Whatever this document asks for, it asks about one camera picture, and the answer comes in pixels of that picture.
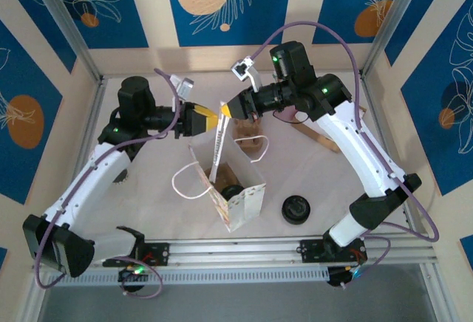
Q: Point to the brown pulp cup carrier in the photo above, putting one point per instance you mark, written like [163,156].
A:
[249,146]
[225,176]

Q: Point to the black plastic cup lid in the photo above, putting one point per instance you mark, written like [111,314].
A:
[233,192]

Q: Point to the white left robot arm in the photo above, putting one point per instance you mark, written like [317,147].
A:
[96,185]

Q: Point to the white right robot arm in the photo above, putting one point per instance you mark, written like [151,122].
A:
[354,152]

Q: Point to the cardboard napkin tray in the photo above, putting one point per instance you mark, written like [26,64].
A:
[318,137]

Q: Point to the aluminium side rail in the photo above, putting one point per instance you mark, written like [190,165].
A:
[384,133]
[88,122]

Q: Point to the aluminium frame post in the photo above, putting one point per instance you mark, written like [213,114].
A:
[394,19]
[65,19]

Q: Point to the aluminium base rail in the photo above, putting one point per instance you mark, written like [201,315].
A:
[236,252]

